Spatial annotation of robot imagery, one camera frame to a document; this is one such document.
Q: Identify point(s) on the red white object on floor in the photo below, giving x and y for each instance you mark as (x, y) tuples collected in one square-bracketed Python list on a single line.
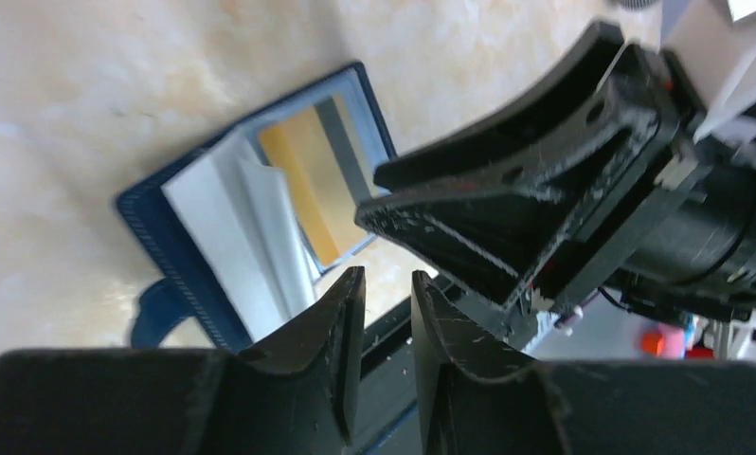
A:
[(670, 342)]

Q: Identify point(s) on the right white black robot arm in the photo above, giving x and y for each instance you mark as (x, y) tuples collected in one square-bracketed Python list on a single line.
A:
[(701, 258)]

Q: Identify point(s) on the navy blue card holder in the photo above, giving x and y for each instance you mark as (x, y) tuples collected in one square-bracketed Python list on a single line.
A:
[(220, 226)]

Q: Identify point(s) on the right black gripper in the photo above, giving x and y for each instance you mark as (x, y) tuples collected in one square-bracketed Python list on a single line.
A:
[(537, 199)]

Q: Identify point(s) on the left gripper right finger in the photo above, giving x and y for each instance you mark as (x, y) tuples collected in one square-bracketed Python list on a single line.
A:
[(652, 406)]

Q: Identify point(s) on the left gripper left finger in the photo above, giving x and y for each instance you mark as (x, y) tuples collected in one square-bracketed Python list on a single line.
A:
[(293, 392)]

